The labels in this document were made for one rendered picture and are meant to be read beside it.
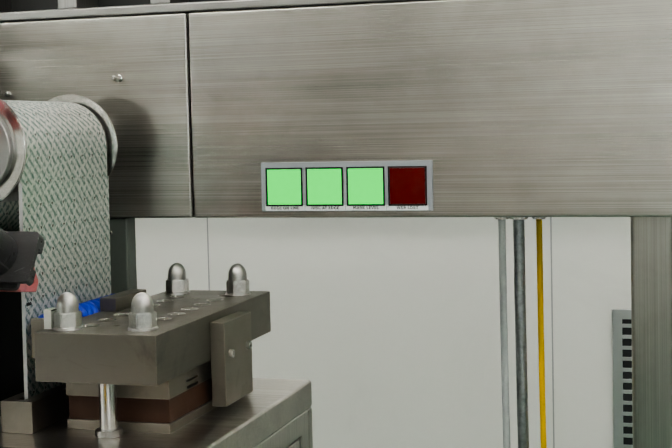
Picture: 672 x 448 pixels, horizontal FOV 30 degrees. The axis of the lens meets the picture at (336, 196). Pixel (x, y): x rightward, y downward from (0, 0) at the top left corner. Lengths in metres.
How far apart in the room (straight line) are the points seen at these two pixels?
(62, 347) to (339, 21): 0.60
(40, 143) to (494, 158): 0.60
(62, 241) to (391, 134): 0.47
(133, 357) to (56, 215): 0.26
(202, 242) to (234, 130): 2.57
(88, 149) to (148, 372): 0.39
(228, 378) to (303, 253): 2.62
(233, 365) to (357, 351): 2.59
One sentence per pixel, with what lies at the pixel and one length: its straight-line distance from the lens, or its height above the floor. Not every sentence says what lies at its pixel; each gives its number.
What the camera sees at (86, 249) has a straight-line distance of 1.75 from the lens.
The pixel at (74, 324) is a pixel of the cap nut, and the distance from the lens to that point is 1.55.
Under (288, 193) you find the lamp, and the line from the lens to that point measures 1.78.
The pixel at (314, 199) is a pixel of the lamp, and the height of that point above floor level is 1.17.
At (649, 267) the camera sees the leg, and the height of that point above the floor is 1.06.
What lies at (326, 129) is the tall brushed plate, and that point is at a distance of 1.77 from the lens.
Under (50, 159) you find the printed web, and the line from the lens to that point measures 1.66.
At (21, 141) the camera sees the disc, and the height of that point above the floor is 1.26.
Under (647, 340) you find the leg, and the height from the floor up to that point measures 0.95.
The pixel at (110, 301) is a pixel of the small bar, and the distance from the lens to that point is 1.70.
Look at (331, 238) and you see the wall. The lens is 4.22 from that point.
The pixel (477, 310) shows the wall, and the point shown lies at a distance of 4.13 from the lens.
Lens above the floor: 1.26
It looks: 3 degrees down
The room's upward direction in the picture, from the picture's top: 1 degrees counter-clockwise
